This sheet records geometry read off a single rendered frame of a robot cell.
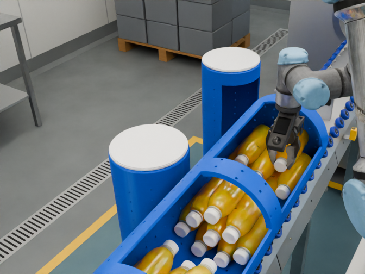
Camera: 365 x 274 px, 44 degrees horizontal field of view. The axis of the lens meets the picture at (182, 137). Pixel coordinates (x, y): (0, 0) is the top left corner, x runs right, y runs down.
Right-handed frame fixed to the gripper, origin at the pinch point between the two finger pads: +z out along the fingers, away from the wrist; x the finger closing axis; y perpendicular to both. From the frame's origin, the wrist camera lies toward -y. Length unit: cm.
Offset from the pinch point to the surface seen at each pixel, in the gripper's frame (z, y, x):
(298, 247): 62, 30, -1
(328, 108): 12, 60, 2
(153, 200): 19.4, -13.8, 38.5
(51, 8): 56, 211, 321
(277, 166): 0.3, -1.0, 0.7
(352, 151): 75, 128, -1
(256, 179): -11.6, -23.1, -1.7
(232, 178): -13.3, -27.6, 2.7
